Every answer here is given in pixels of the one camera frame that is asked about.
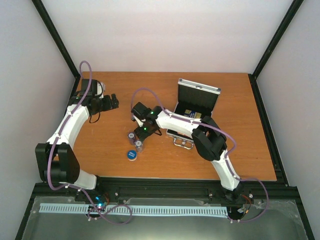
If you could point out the light blue cable duct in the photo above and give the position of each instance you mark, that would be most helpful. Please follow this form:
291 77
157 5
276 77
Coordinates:
136 210

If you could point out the aluminium poker case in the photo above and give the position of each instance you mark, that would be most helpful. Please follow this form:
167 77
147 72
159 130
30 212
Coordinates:
197 97

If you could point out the grey poker chip stack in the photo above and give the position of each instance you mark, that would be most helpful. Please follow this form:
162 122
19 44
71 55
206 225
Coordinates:
138 145

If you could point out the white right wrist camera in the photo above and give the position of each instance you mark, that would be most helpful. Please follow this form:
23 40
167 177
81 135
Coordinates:
138 121

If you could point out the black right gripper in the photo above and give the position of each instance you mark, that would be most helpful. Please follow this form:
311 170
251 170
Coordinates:
142 135

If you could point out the blue playing card deck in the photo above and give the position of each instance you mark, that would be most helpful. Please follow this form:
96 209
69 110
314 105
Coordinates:
192 114

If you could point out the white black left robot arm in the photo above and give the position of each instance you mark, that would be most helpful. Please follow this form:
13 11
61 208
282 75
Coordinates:
56 160

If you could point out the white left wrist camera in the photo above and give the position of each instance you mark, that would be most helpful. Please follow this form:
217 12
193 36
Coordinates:
100 89

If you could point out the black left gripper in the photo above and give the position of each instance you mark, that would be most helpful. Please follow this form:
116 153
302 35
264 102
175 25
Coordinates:
115 102

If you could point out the blue dealer button stack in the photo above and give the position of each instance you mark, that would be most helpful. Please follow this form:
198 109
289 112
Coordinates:
132 155

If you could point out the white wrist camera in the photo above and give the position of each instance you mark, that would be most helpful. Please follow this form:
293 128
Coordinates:
100 89
138 121

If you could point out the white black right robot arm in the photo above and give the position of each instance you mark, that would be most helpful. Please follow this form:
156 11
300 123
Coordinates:
209 141

